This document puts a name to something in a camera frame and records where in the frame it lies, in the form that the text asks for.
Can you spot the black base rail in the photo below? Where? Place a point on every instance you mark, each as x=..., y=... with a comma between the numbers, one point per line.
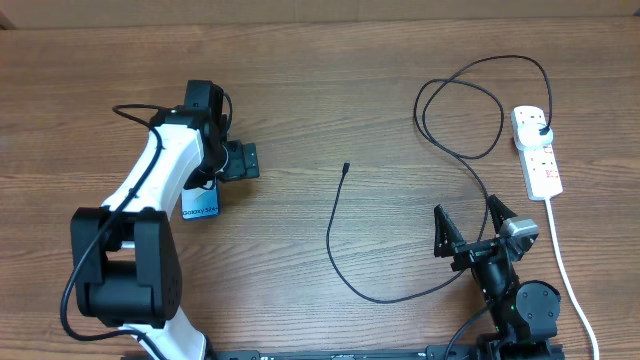
x=340, y=355

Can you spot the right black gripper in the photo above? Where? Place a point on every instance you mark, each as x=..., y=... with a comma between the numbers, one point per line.
x=448, y=242

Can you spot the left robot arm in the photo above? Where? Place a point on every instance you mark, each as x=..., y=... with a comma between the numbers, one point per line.
x=126, y=278

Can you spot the white power strip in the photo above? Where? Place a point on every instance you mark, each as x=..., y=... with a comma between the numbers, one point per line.
x=539, y=166

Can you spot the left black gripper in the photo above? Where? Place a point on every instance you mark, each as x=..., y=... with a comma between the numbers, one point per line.
x=237, y=167

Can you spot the white charger plug adapter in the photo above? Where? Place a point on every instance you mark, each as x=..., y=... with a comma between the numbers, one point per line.
x=531, y=136

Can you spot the Samsung Galaxy smartphone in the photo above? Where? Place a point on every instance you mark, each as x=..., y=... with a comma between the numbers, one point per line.
x=200, y=202

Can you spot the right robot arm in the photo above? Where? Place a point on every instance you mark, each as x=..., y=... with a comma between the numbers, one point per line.
x=524, y=313

